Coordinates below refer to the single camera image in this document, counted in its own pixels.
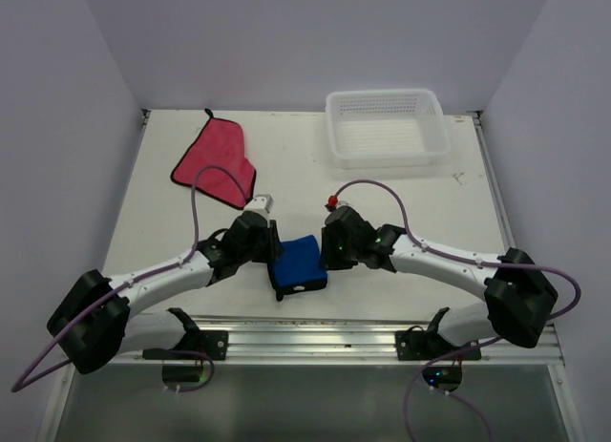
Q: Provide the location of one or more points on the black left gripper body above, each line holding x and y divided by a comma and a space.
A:
257, 253

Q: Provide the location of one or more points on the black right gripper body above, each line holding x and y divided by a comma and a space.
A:
339, 255

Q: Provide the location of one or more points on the blue microfiber towel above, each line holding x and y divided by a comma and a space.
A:
298, 269

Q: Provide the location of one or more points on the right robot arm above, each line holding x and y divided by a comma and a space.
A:
513, 299

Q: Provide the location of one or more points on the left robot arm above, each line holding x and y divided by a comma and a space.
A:
102, 317

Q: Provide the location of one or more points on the red microfiber towel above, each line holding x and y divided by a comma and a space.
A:
220, 145

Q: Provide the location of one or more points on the white perforated plastic basket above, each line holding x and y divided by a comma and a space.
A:
386, 128

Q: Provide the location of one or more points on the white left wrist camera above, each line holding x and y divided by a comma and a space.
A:
261, 204

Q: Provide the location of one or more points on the aluminium mounting rail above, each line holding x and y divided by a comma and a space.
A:
340, 343

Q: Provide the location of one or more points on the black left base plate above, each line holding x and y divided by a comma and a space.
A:
212, 343

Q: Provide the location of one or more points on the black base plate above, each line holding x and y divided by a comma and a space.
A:
417, 344
212, 343

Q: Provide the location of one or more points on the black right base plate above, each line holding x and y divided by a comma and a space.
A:
417, 344

